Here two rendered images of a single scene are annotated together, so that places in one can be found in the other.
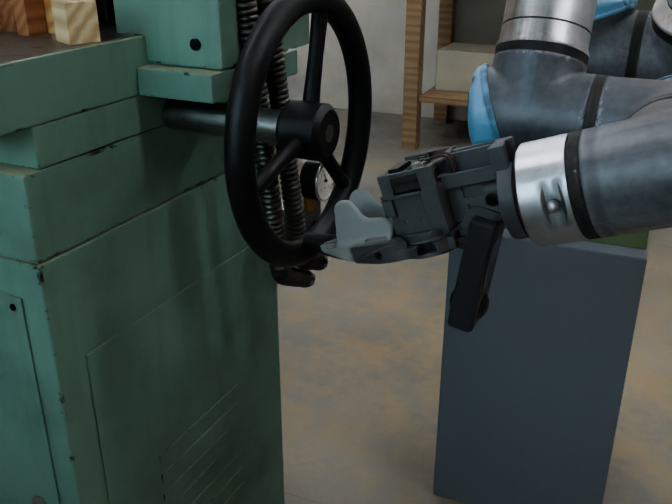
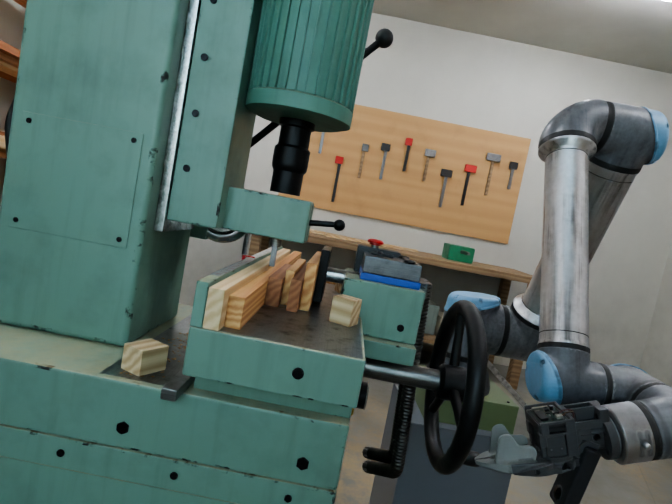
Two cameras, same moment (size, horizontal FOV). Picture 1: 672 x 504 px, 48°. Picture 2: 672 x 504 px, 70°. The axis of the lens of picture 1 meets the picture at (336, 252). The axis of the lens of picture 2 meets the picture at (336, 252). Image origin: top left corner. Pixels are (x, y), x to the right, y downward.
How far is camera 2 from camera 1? 0.61 m
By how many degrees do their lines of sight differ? 31
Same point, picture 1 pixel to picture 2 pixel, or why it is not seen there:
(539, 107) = (584, 380)
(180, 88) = (390, 355)
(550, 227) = (640, 456)
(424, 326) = not seen: hidden behind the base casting
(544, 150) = (631, 413)
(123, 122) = not seen: hidden behind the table
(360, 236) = (514, 457)
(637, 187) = not seen: outside the picture
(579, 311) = (480, 473)
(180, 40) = (388, 324)
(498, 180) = (608, 428)
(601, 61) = (491, 330)
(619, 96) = (620, 377)
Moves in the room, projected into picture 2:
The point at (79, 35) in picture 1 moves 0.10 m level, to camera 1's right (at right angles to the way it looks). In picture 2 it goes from (353, 321) to (409, 325)
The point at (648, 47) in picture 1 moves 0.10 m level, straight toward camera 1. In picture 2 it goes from (514, 325) to (530, 335)
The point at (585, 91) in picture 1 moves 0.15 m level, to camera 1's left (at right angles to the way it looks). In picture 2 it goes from (603, 373) to (543, 371)
